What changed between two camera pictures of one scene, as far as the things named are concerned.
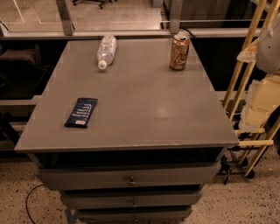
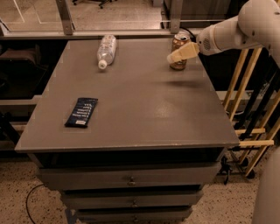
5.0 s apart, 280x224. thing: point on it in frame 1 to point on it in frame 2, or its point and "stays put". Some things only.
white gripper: (269, 51) to (205, 44)
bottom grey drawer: (134, 215) stays put
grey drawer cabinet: (129, 131) stays put
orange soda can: (179, 51) stays put
